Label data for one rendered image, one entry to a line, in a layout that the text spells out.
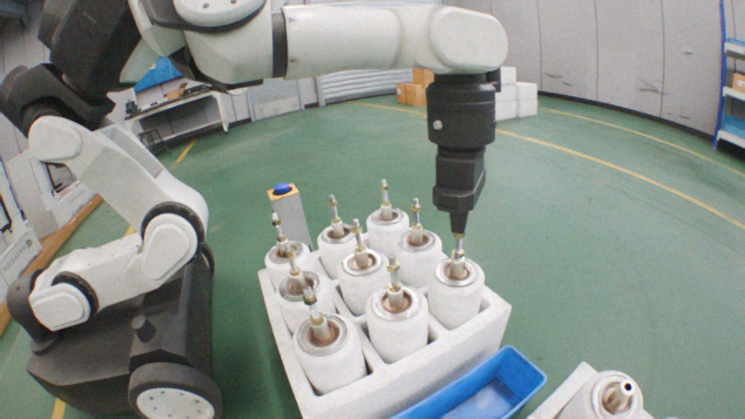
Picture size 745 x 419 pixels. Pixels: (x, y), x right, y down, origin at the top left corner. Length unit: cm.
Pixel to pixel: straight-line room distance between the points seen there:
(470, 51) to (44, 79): 71
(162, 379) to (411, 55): 60
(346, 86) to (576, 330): 542
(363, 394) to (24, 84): 83
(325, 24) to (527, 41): 602
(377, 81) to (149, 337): 575
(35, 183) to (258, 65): 269
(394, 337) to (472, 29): 40
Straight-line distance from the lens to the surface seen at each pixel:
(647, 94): 524
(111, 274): 74
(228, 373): 77
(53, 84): 68
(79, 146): 62
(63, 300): 80
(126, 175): 62
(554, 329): 78
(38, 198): 288
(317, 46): 26
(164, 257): 62
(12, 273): 232
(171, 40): 32
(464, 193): 35
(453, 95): 33
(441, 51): 28
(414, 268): 55
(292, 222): 73
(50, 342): 99
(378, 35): 28
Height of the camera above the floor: 57
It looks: 28 degrees down
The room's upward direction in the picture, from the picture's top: 7 degrees counter-clockwise
